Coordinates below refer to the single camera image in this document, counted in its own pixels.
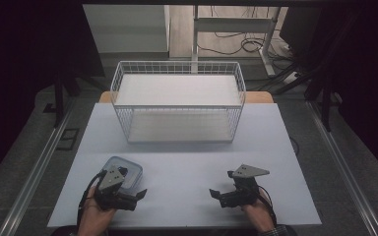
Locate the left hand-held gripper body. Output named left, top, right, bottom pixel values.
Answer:
left=93, top=165, right=137, bottom=211

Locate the white desk frame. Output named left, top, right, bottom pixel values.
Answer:
left=191, top=4, right=283, bottom=79

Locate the black metal stand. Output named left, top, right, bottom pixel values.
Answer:
left=303, top=58, right=336, bottom=133
left=52, top=73, right=82, bottom=130

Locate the person's right hand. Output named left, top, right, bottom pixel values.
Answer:
left=241, top=191, right=276, bottom=234

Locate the grey metal floor rail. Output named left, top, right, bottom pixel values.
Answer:
left=0, top=97, right=77, bottom=236
left=305, top=100, right=378, bottom=236

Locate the black cable by table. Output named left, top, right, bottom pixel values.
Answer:
left=289, top=135, right=300, bottom=157

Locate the white cabinet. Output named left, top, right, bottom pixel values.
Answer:
left=82, top=3, right=172, bottom=55

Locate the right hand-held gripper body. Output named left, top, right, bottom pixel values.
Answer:
left=227, top=163, right=271, bottom=207

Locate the black floor frame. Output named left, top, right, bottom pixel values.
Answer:
left=56, top=128, right=81, bottom=152

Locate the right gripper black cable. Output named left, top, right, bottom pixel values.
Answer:
left=257, top=185, right=279, bottom=228

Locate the white wire basket rack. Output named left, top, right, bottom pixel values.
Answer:
left=109, top=60, right=247, bottom=145

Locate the clear plastic lidded container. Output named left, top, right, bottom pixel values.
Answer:
left=101, top=155, right=144, bottom=192

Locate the black floor cable bundle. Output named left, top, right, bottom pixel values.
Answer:
left=197, top=5, right=268, bottom=57

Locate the person's left hand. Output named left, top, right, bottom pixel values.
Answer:
left=77, top=187, right=118, bottom=236

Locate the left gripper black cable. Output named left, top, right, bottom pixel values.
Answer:
left=76, top=171, right=106, bottom=228

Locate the white power strip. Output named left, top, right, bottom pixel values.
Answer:
left=283, top=71, right=299, bottom=86

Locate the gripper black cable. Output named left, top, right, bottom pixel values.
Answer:
left=257, top=185, right=279, bottom=228
left=76, top=171, right=106, bottom=228

